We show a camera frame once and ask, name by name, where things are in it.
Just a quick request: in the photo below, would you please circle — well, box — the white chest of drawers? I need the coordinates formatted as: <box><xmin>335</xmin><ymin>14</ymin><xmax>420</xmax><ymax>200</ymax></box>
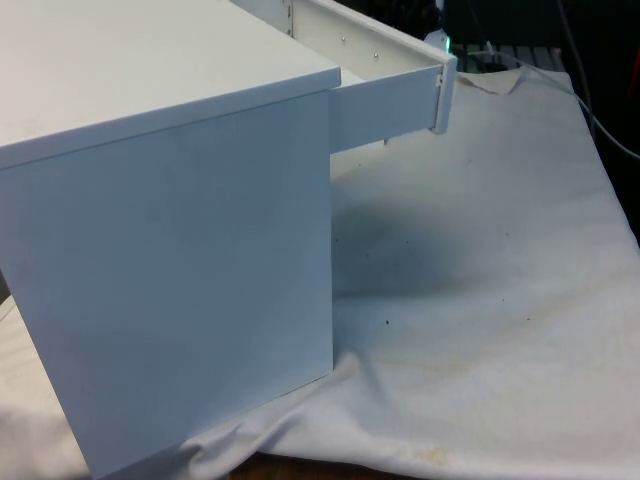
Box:
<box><xmin>0</xmin><ymin>0</ymin><xmax>342</xmax><ymax>475</ymax></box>

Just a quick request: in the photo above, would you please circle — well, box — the grey cable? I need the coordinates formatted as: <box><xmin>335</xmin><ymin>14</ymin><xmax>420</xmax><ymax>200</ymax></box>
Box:
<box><xmin>558</xmin><ymin>0</ymin><xmax>640</xmax><ymax>159</ymax></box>

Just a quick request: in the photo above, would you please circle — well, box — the white drawer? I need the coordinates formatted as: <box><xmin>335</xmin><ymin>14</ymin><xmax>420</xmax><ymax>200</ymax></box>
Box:
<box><xmin>237</xmin><ymin>0</ymin><xmax>459</xmax><ymax>152</ymax></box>

